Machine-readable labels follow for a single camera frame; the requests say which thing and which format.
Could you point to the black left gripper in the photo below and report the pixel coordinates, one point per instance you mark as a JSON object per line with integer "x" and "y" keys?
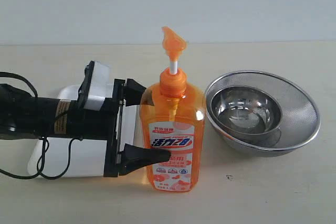
{"x": 105, "y": 124}

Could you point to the orange dish soap pump bottle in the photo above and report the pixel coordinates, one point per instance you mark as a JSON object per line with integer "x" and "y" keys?
{"x": 172, "y": 114}

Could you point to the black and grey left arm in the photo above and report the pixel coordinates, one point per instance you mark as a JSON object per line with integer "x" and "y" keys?
{"x": 25, "y": 116}

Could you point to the small stainless steel bowl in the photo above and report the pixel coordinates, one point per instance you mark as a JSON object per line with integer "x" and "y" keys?
{"x": 248, "y": 114}

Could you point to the white rectangular plastic tray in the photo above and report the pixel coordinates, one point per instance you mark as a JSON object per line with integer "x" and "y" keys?
{"x": 87, "y": 156}

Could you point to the steel mesh strainer basket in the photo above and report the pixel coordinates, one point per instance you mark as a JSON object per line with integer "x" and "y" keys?
{"x": 300, "y": 122}

